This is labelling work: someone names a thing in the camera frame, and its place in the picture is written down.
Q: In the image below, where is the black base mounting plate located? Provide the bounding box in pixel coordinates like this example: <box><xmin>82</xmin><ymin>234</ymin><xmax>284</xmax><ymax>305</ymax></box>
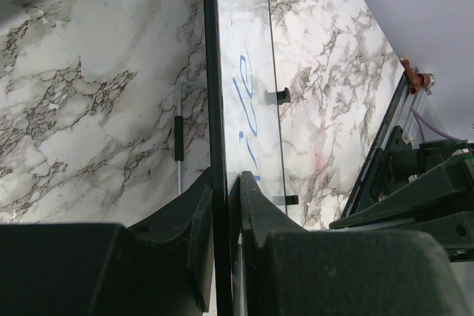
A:
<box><xmin>341</xmin><ymin>125</ymin><xmax>407</xmax><ymax>218</ymax></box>

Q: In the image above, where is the aluminium frame rail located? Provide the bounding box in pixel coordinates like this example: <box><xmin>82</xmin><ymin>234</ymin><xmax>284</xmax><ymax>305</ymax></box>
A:
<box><xmin>375</xmin><ymin>73</ymin><xmax>444</xmax><ymax>148</ymax></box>

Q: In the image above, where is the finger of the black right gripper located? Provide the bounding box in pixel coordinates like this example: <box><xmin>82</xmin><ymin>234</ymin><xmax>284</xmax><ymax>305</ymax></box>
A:
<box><xmin>330</xmin><ymin>153</ymin><xmax>473</xmax><ymax>229</ymax></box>
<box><xmin>407</xmin><ymin>212</ymin><xmax>473</xmax><ymax>252</ymax></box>

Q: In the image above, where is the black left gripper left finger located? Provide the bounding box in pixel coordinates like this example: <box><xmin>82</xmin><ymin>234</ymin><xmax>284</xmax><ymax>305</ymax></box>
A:
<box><xmin>1</xmin><ymin>171</ymin><xmax>213</xmax><ymax>315</ymax></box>

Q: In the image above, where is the white whiteboard with black rim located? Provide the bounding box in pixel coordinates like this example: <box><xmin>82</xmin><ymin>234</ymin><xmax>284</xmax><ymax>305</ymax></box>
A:
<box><xmin>204</xmin><ymin>0</ymin><xmax>286</xmax><ymax>315</ymax></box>

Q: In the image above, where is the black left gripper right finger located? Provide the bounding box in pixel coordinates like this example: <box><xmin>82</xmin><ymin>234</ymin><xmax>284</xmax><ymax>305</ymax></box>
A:
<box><xmin>240</xmin><ymin>172</ymin><xmax>470</xmax><ymax>315</ymax></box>

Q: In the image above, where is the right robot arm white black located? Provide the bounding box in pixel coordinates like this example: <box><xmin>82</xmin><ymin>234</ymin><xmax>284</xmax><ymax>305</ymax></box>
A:
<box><xmin>330</xmin><ymin>140</ymin><xmax>473</xmax><ymax>261</ymax></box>

